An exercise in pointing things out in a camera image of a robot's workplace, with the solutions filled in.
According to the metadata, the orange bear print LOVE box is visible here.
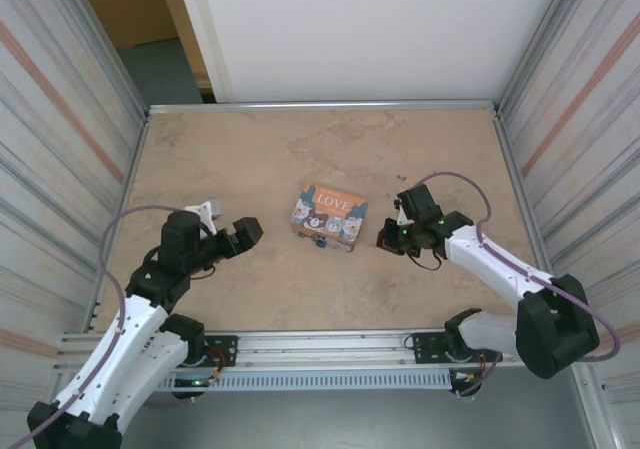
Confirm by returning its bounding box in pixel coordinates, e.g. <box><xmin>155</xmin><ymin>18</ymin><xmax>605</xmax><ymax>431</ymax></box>
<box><xmin>289</xmin><ymin>181</ymin><xmax>369</xmax><ymax>253</ymax></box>

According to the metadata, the aluminium table edge bar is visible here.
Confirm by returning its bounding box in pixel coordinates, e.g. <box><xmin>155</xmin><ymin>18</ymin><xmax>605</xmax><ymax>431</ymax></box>
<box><xmin>492</xmin><ymin>108</ymin><xmax>556</xmax><ymax>280</ymax></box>
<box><xmin>81</xmin><ymin>111</ymin><xmax>151</xmax><ymax>333</ymax></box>
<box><xmin>147</xmin><ymin>100</ymin><xmax>501</xmax><ymax>116</ymax></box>

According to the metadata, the tan wooden door edge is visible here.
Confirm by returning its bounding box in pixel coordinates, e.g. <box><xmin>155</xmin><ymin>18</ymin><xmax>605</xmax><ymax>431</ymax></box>
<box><xmin>153</xmin><ymin>0</ymin><xmax>217</xmax><ymax>104</ymax></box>

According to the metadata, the brown cardboard board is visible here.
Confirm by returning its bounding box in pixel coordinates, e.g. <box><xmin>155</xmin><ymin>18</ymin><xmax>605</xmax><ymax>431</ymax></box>
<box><xmin>72</xmin><ymin>0</ymin><xmax>179</xmax><ymax>50</ymax></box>

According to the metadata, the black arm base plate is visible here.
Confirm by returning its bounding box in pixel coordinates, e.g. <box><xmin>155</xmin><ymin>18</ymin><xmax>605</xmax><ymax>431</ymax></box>
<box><xmin>410</xmin><ymin>331</ymin><xmax>501</xmax><ymax>365</ymax></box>
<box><xmin>199</xmin><ymin>335</ymin><xmax>239</xmax><ymax>369</ymax></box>

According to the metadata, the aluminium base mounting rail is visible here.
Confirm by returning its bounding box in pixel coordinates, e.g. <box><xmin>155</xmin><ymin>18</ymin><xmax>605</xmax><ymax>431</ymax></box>
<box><xmin>58</xmin><ymin>331</ymin><xmax>521</xmax><ymax>373</ymax></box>

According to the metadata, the grey slotted cable duct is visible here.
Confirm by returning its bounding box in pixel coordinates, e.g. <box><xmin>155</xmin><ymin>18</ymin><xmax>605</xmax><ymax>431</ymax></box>
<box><xmin>154</xmin><ymin>371</ymin><xmax>454</xmax><ymax>393</ymax></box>

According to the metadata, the aluminium frame post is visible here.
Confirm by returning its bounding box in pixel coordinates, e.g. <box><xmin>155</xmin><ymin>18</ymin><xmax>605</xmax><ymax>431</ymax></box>
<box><xmin>69</xmin><ymin>0</ymin><xmax>151</xmax><ymax>125</ymax></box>
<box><xmin>497</xmin><ymin>0</ymin><xmax>591</xmax><ymax>115</ymax></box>

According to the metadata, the white door frame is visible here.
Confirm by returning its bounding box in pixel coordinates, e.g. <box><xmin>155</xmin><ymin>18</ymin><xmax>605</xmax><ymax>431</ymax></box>
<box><xmin>172</xmin><ymin>0</ymin><xmax>236</xmax><ymax>104</ymax></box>

